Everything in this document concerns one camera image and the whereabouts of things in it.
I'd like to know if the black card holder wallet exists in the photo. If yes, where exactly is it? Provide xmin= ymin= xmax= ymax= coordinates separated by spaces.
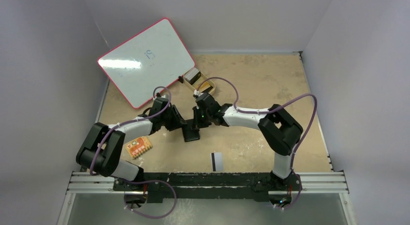
xmin=182 ymin=119 xmax=200 ymax=142

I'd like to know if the grey card with magnetic stripe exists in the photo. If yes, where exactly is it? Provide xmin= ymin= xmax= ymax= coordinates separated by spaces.
xmin=211 ymin=152 xmax=223 ymax=172

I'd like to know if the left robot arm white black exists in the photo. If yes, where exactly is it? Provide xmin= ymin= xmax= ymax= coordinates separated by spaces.
xmin=75 ymin=97 xmax=187 ymax=191

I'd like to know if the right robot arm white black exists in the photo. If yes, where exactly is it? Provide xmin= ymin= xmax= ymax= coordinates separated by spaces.
xmin=193 ymin=91 xmax=303 ymax=190

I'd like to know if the gold card in tray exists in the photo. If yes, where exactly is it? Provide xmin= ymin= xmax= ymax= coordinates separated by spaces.
xmin=199 ymin=82 xmax=214 ymax=92

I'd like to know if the beige oval card tray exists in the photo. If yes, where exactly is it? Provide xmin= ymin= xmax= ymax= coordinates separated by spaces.
xmin=182 ymin=67 xmax=216 ymax=94

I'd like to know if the grey card stack in tray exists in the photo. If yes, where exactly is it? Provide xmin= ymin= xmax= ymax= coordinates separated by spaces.
xmin=183 ymin=67 xmax=201 ymax=85

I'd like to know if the orange snack packet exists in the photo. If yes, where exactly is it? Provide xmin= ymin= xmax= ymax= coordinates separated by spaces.
xmin=125 ymin=136 xmax=153 ymax=159

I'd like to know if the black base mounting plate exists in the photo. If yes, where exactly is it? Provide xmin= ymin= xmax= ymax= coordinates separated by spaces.
xmin=113 ymin=172 xmax=302 ymax=206

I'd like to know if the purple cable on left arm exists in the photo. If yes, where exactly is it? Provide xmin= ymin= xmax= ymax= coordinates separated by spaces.
xmin=89 ymin=86 xmax=172 ymax=176

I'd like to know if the white board with pink frame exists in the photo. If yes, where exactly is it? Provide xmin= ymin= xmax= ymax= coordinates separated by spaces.
xmin=97 ymin=18 xmax=195 ymax=108

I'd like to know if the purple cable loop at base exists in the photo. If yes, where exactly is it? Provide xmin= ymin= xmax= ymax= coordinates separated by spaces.
xmin=123 ymin=179 xmax=178 ymax=220

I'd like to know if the purple cable at right base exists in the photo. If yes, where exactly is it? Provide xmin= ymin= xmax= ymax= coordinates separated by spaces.
xmin=272 ymin=175 xmax=307 ymax=211

